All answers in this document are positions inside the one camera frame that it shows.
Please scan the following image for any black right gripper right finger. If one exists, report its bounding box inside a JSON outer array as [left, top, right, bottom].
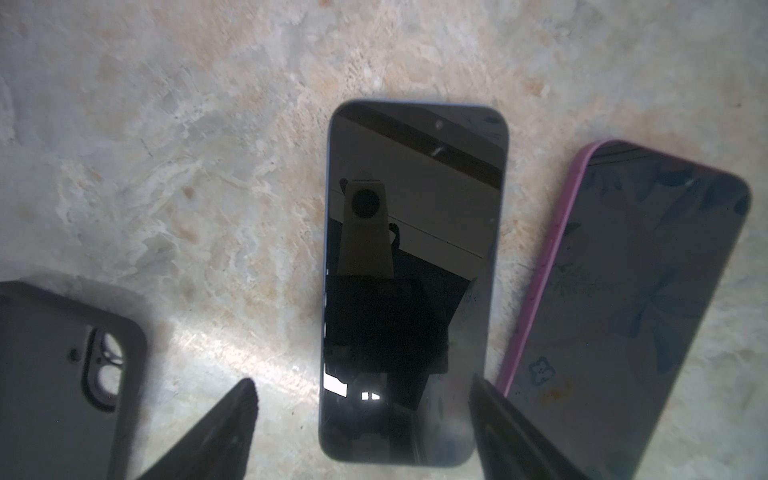
[[468, 375, 586, 480]]

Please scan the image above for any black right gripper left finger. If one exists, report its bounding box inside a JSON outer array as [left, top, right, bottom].
[[141, 378, 258, 479]]

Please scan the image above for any blue edged phone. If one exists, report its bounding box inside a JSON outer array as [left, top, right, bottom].
[[319, 100, 509, 467]]

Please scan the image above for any pink edged phone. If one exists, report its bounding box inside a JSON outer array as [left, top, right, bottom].
[[496, 140, 752, 479]]

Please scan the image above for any black phone case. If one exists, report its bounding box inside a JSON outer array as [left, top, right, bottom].
[[1, 281, 147, 479]]

